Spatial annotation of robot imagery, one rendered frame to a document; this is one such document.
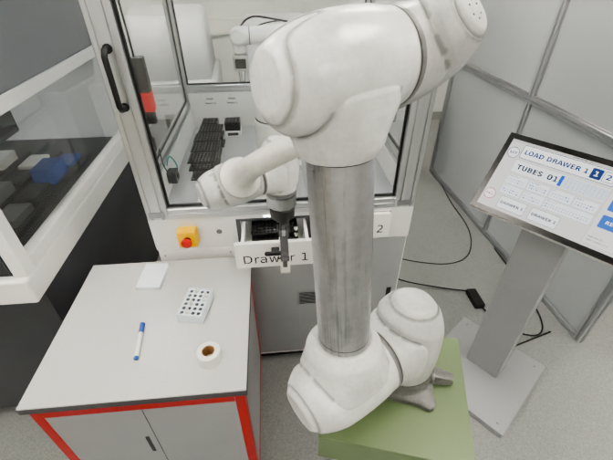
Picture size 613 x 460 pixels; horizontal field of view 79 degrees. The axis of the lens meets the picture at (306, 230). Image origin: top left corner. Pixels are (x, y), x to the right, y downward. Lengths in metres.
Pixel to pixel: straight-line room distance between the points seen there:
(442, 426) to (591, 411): 1.43
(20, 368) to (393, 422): 1.56
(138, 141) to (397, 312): 0.96
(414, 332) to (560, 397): 1.58
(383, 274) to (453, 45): 1.29
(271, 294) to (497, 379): 1.21
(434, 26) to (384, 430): 0.82
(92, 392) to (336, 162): 1.01
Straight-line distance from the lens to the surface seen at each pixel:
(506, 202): 1.56
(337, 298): 0.63
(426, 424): 1.02
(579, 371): 2.50
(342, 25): 0.46
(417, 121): 1.36
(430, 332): 0.86
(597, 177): 1.57
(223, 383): 1.18
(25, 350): 1.93
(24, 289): 1.53
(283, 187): 1.02
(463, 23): 0.56
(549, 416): 2.26
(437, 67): 0.55
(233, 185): 0.91
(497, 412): 2.12
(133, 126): 1.34
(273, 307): 1.78
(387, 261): 1.67
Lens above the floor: 1.75
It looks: 37 degrees down
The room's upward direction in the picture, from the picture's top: straight up
